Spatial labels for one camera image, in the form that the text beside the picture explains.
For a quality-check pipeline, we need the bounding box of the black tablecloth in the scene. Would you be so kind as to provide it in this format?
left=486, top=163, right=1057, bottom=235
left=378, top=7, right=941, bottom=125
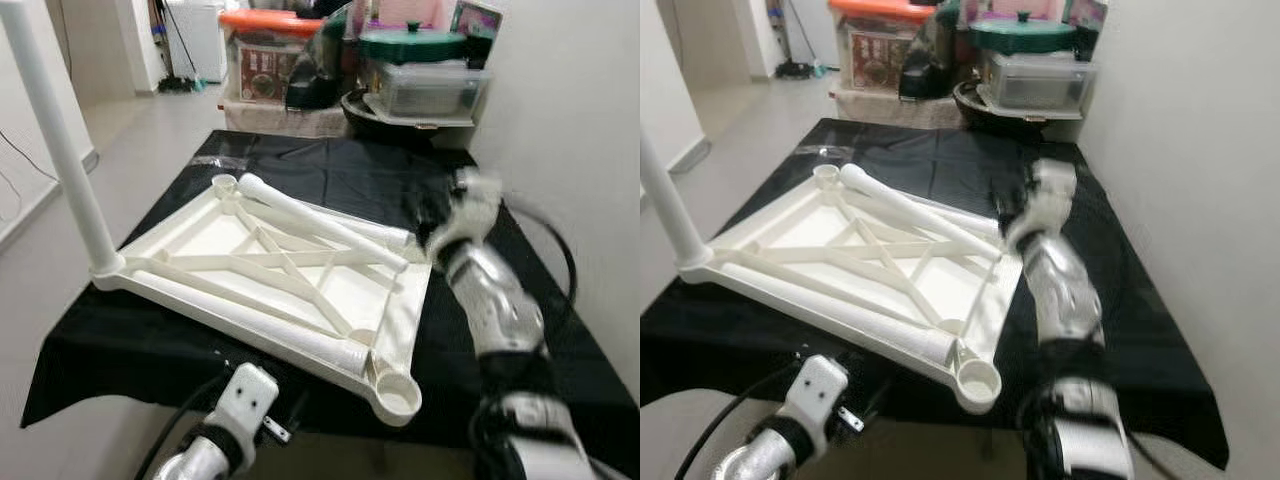
left=20, top=128, right=641, bottom=476
left=640, top=117, right=1231, bottom=471

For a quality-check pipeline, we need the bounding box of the black round pan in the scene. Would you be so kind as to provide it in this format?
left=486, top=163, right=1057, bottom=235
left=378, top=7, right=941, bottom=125
left=952, top=80, right=1086, bottom=136
left=340, top=90, right=476, bottom=146

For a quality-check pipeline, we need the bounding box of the clear plastic storage box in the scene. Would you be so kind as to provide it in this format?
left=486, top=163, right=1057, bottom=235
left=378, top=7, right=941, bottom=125
left=978, top=48, right=1099, bottom=109
left=368, top=60, right=493, bottom=121

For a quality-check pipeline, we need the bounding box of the beige padded base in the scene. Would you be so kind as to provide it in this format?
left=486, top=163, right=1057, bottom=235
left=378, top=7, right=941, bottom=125
left=222, top=98, right=351, bottom=139
left=832, top=88, right=961, bottom=129

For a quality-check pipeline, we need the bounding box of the shiny black bag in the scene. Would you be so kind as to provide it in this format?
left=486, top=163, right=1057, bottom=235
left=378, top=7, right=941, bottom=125
left=898, top=0, right=969, bottom=101
left=285, top=5, right=361, bottom=111

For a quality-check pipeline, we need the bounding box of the green round lid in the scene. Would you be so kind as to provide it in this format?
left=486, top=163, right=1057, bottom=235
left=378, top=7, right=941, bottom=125
left=358, top=25, right=469, bottom=64
left=967, top=12, right=1079, bottom=53

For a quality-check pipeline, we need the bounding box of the pink storage box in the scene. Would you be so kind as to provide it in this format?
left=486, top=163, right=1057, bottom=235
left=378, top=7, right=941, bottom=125
left=975, top=0, right=1066, bottom=21
left=372, top=0, right=453, bottom=31

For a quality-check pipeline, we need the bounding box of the orange lid storage box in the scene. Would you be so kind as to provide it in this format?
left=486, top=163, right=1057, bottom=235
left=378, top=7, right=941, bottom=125
left=218, top=8, right=326, bottom=104
left=828, top=0, right=936, bottom=91

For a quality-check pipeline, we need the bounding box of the white plastic table top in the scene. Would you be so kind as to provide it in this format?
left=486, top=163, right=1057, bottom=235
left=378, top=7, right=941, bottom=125
left=90, top=172, right=436, bottom=429
left=677, top=162, right=1026, bottom=416

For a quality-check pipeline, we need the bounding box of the black floor mop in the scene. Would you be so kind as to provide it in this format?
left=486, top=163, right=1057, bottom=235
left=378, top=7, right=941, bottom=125
left=155, top=0, right=206, bottom=94
left=775, top=0, right=826, bottom=79

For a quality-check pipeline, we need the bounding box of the white appliance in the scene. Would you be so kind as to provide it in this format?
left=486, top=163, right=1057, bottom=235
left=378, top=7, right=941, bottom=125
left=785, top=0, right=833, bottom=63
left=165, top=0, right=229, bottom=83

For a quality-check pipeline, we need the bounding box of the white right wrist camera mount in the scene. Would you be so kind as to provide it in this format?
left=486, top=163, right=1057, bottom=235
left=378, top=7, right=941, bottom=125
left=1005, top=158, right=1079, bottom=236
left=440, top=168, right=506, bottom=241

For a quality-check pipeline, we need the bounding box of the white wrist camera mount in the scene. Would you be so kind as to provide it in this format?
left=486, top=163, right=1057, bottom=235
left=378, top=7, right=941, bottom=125
left=785, top=355, right=851, bottom=436
left=1005, top=158, right=1079, bottom=236
left=440, top=168, right=506, bottom=241
left=213, top=362, right=281, bottom=441

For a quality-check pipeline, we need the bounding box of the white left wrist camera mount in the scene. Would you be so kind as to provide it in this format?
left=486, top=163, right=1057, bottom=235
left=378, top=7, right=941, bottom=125
left=213, top=362, right=281, bottom=441
left=785, top=355, right=851, bottom=436

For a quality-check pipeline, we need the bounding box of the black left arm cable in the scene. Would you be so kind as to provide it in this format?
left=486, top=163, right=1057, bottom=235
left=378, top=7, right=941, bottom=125
left=675, top=360, right=801, bottom=480
left=130, top=370, right=231, bottom=480

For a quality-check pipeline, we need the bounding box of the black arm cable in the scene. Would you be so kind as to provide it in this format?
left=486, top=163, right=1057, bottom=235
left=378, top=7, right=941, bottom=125
left=675, top=360, right=801, bottom=480
left=130, top=370, right=231, bottom=480
left=495, top=200, right=581, bottom=346

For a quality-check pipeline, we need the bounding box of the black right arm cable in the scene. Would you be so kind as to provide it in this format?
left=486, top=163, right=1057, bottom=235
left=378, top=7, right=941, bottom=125
left=495, top=200, right=581, bottom=346

